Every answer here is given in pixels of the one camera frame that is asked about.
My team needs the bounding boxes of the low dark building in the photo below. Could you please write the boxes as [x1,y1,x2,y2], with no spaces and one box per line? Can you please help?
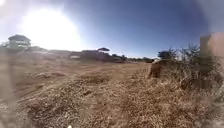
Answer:
[69,47,124,63]

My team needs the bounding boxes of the dry brown grass ground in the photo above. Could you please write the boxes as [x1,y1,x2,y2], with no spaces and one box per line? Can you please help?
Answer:
[0,53,224,128]

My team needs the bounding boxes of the dry bushes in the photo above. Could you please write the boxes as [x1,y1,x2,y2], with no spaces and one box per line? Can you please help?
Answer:
[148,44,224,91]

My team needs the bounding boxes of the building with flat roof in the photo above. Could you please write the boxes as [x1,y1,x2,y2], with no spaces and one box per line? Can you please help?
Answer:
[7,34,32,49]

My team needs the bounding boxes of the tan block wall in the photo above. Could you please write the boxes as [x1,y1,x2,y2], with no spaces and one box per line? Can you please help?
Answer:
[199,32,224,59]

